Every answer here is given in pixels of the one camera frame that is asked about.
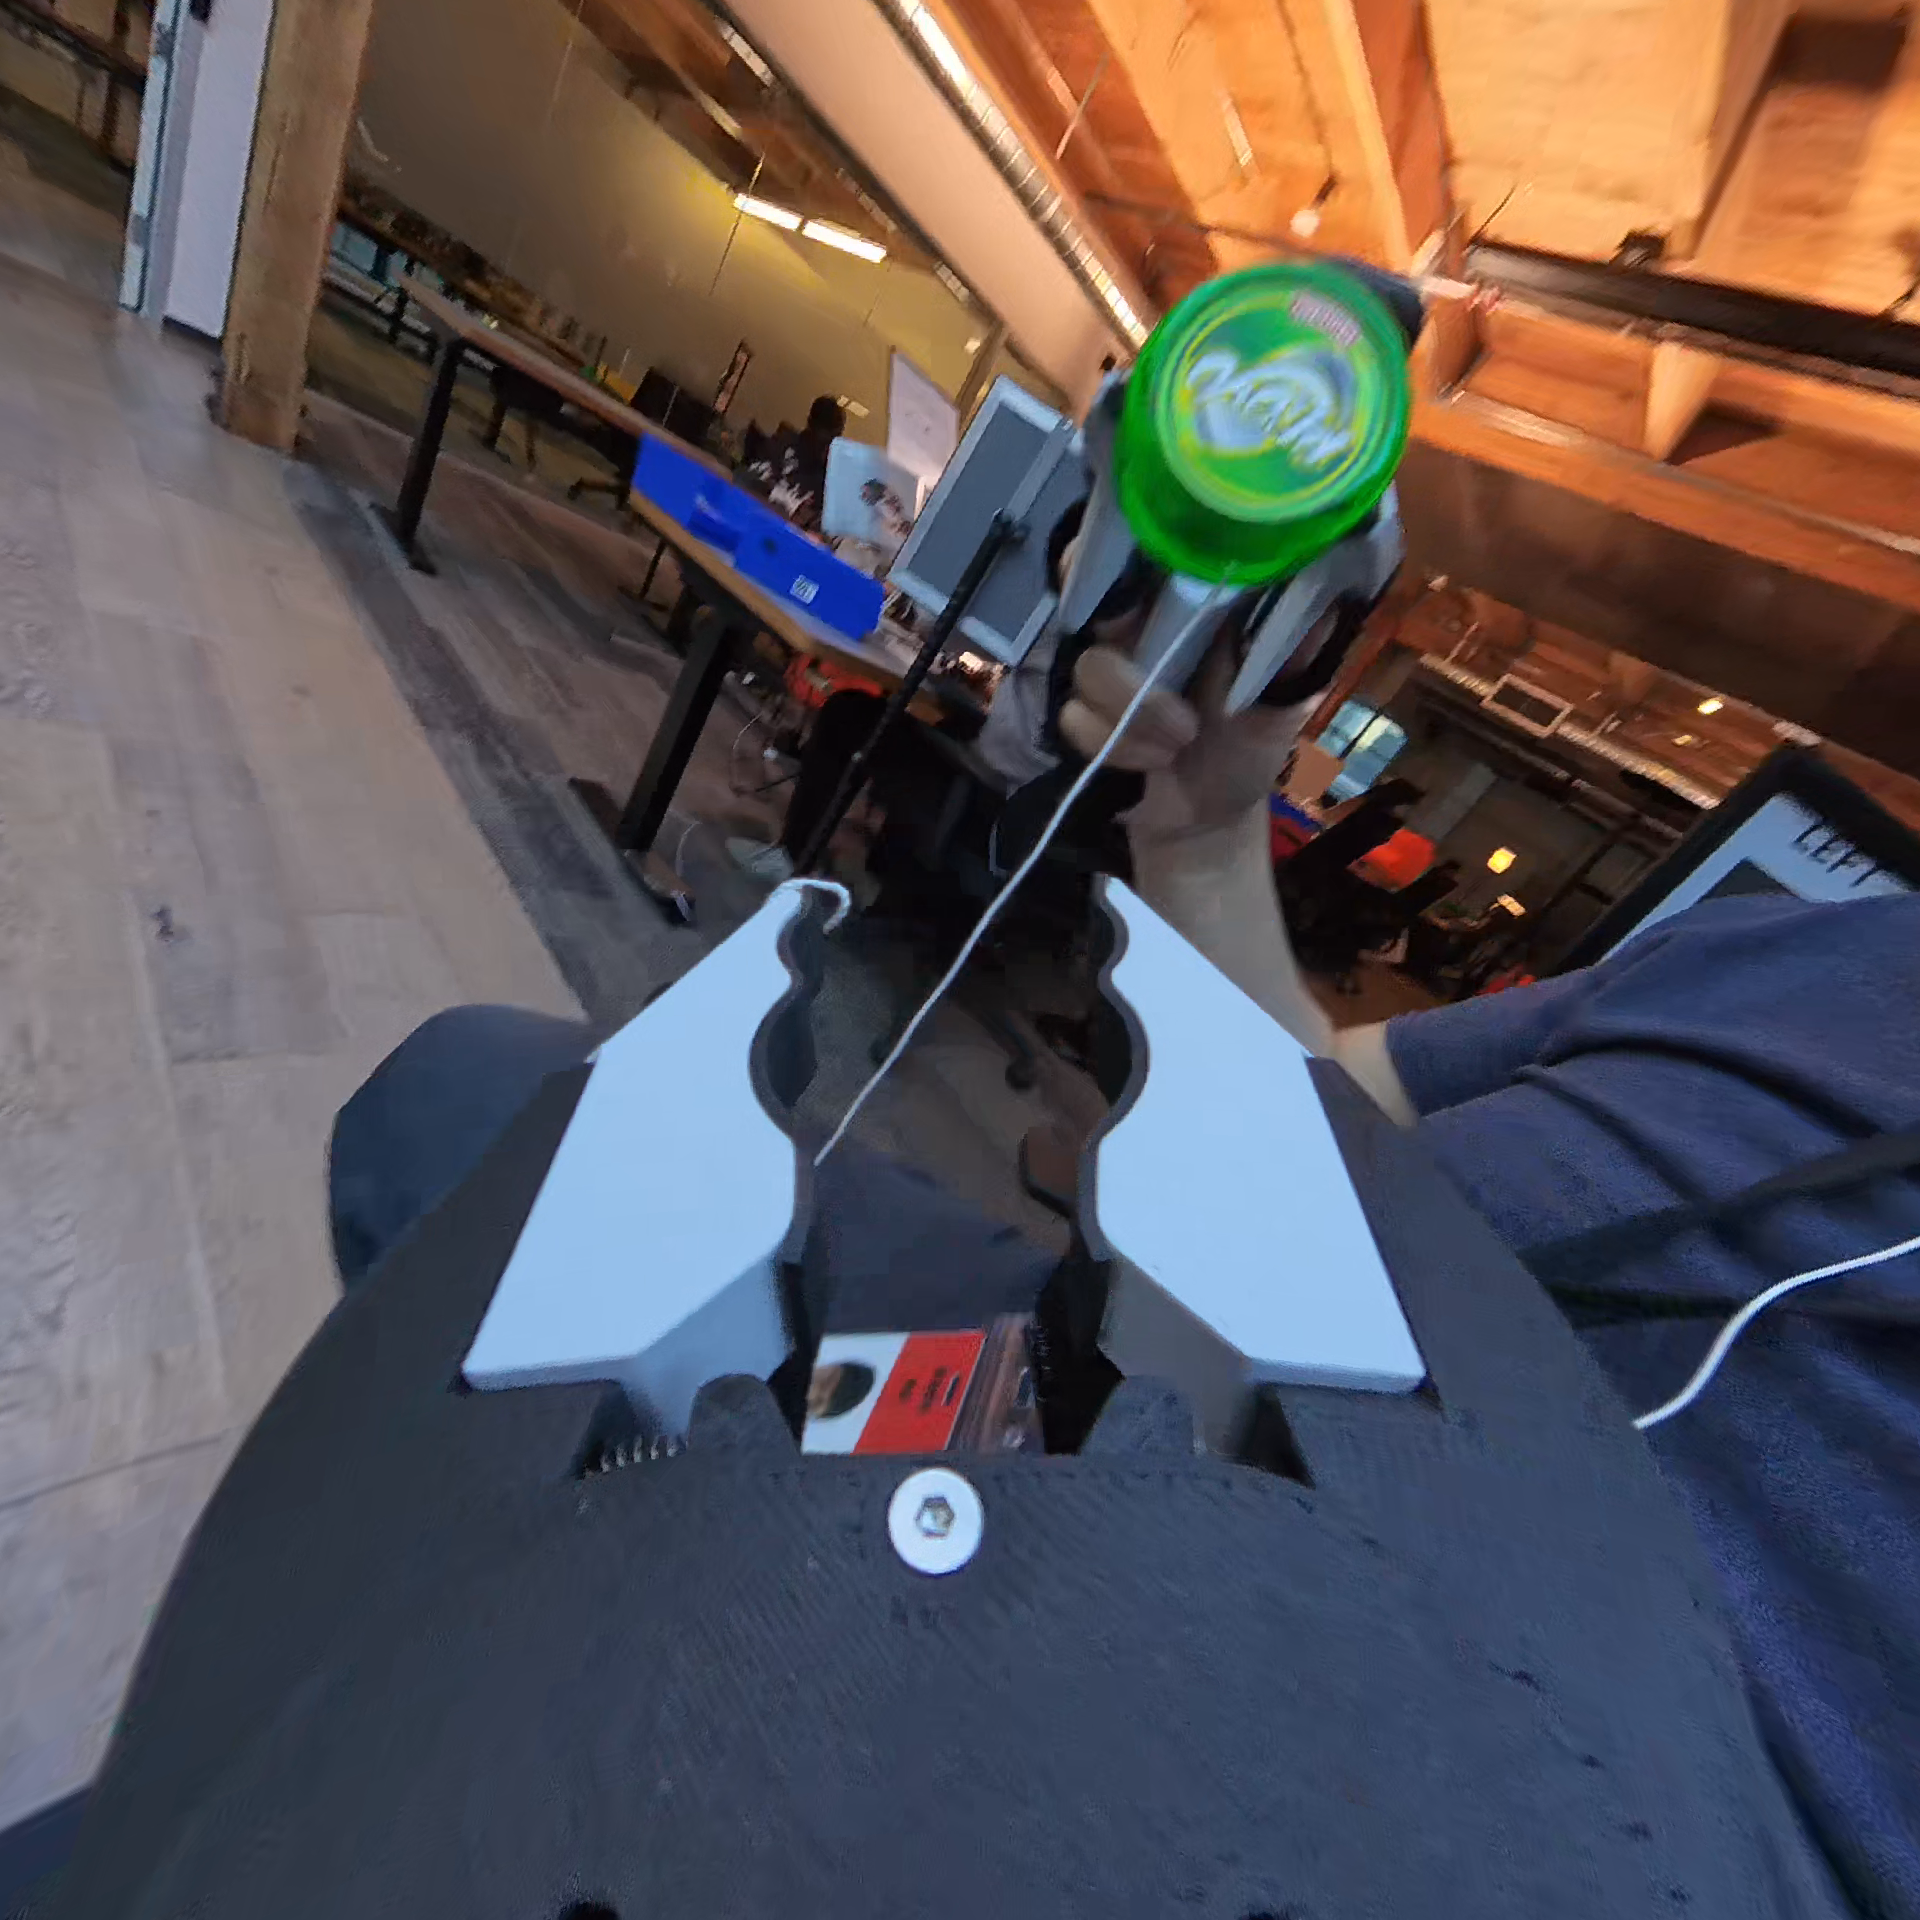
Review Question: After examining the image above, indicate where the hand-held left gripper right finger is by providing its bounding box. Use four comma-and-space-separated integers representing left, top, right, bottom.
1077, 877, 1426, 1454

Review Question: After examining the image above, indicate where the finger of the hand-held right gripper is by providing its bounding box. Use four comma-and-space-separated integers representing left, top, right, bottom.
1218, 486, 1408, 719
1055, 368, 1202, 683

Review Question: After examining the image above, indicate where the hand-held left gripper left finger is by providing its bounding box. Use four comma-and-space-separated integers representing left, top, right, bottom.
463, 882, 825, 1432

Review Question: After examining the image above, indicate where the green yoyo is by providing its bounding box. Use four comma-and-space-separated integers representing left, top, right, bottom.
1114, 257, 1415, 589

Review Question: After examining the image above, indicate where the white yoyo string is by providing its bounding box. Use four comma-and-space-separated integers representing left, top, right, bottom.
778, 569, 1235, 1167

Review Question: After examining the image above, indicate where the person's right hand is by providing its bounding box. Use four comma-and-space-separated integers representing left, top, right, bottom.
1056, 637, 1315, 847

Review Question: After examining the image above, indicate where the grey panel on stand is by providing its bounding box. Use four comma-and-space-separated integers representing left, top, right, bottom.
887, 375, 1087, 665

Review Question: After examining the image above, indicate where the black floor stand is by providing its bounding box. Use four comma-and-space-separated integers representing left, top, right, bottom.
791, 510, 1024, 880

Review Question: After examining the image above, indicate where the person's dark pants leg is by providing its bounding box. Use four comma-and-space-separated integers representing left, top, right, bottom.
328, 1001, 607, 1295

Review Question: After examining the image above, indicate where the white printed box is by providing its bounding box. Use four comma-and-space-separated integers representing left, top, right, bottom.
824, 439, 923, 544

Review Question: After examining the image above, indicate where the blue plastic bin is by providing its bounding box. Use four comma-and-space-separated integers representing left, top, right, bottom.
632, 434, 819, 565
732, 526, 887, 645

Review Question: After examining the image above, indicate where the red badge card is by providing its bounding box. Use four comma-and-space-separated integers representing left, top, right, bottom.
803, 1322, 1041, 1456

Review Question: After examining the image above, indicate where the ceiling light fixture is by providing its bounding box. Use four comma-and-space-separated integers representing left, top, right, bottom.
732, 191, 890, 264

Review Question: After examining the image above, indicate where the wooden table with black legs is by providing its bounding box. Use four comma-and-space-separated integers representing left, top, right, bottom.
372, 280, 649, 578
612, 479, 992, 923

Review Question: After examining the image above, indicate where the person's blue shirt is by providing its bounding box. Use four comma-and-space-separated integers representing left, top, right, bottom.
1381, 891, 1920, 1920

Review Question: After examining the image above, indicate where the black framed tag sign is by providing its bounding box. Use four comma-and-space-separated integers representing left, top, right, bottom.
1559, 745, 1920, 981

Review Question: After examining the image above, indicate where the wooden pillar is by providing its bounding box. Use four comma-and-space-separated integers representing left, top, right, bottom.
223, 0, 375, 453

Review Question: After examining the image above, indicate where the black lanyard strap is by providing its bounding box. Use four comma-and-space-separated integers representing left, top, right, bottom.
1516, 1125, 1920, 1325

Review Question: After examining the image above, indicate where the thin white cable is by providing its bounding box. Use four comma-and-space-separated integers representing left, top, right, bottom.
1632, 1231, 1920, 1430

